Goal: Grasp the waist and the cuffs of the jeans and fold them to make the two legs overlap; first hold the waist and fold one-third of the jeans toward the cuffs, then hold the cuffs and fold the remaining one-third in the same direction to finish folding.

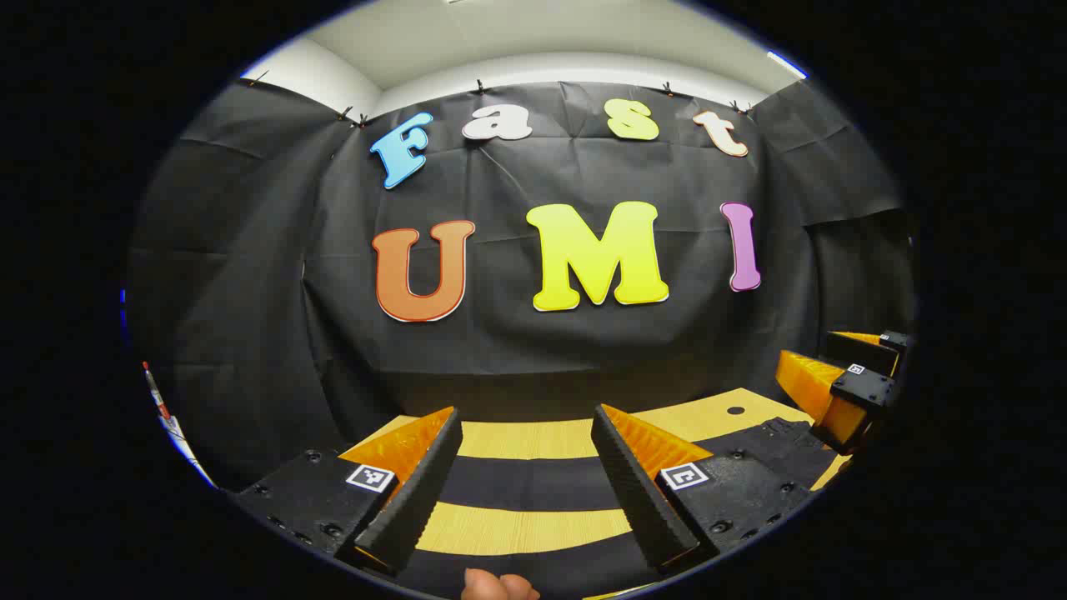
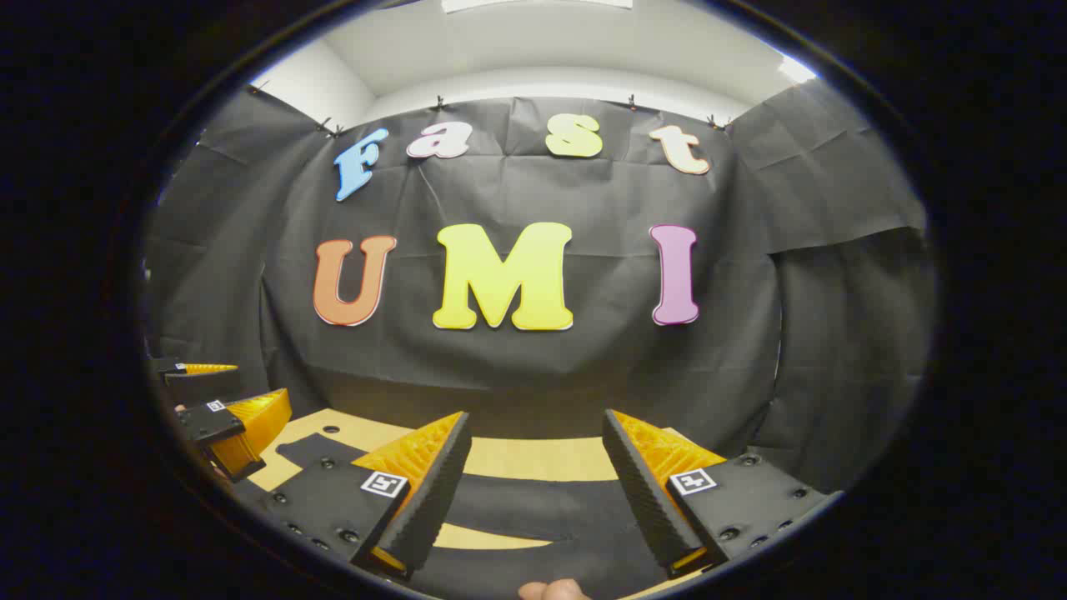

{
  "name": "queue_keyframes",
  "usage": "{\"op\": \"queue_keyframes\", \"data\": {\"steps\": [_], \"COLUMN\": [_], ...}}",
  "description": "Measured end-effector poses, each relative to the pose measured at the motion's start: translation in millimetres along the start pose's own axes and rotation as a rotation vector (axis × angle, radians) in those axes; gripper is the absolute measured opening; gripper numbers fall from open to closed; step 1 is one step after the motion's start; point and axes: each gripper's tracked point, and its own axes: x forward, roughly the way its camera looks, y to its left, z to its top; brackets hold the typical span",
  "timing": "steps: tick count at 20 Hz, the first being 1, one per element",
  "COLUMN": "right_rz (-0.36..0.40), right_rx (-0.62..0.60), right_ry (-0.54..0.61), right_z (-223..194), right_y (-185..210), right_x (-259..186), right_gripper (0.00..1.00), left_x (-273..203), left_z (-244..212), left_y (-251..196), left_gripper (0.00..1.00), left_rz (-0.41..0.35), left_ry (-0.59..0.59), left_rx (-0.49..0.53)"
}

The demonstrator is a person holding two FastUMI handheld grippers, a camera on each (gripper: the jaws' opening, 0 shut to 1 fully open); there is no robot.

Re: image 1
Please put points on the white and red object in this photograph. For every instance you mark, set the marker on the white and red object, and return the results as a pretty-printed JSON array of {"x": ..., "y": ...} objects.
[{"x": 171, "y": 425}]

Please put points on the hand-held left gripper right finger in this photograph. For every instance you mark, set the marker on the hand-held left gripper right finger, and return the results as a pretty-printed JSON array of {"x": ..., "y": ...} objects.
[{"x": 638, "y": 500}]

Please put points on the ceiling light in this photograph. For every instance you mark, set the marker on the ceiling light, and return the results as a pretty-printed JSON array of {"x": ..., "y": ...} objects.
[{"x": 786, "y": 64}]

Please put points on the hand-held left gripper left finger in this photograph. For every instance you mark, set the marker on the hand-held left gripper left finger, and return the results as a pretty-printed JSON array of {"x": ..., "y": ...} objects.
[{"x": 417, "y": 500}]

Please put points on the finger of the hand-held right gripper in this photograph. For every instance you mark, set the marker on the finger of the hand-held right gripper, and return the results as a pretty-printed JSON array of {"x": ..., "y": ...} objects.
[
  {"x": 867, "y": 390},
  {"x": 863, "y": 352}
]

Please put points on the black backdrop cloth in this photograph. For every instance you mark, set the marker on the black backdrop cloth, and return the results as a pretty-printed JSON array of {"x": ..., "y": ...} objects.
[{"x": 500, "y": 350}]

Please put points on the dark grey jeans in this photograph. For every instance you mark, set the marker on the dark grey jeans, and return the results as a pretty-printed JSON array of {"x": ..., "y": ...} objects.
[{"x": 533, "y": 483}]

